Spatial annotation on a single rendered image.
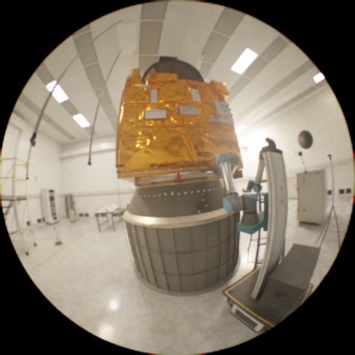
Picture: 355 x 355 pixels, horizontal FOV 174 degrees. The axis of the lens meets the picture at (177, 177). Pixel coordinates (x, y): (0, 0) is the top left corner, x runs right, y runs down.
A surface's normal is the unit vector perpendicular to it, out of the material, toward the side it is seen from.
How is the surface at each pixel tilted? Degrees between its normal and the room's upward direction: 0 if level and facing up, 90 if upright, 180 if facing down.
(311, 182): 90
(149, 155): 88
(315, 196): 90
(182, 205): 62
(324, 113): 90
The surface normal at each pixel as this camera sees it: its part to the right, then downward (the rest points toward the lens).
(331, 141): -0.97, 0.08
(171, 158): 0.22, -0.12
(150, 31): 0.11, 0.99
